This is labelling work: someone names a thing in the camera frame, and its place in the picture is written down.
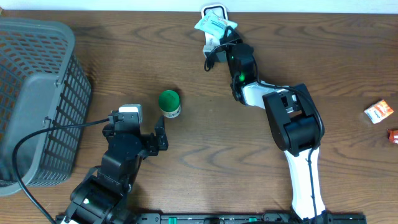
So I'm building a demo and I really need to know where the teal wet wipes pack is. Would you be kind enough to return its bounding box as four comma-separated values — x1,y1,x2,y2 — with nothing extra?
194,11,238,39

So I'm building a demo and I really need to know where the green lid white jar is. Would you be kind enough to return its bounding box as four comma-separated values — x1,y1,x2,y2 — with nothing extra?
159,90,181,118

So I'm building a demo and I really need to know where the orange tissue pack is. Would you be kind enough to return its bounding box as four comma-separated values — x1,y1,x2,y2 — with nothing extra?
364,100,394,124

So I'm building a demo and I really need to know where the red snack package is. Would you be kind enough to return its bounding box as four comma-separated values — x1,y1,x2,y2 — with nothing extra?
387,129,398,144

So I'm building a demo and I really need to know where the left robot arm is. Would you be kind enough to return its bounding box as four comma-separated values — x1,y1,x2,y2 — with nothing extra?
55,111,169,224

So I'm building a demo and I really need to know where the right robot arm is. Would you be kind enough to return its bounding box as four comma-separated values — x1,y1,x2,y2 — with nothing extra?
220,27,326,223

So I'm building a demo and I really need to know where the white barcode scanner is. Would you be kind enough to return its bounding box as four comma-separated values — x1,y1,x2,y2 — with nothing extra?
201,2,228,58

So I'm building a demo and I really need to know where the grey plastic mesh basket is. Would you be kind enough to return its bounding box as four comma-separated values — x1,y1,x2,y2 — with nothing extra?
1,18,91,196

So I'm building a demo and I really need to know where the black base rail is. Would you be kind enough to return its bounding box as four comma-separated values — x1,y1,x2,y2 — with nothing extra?
134,211,367,224

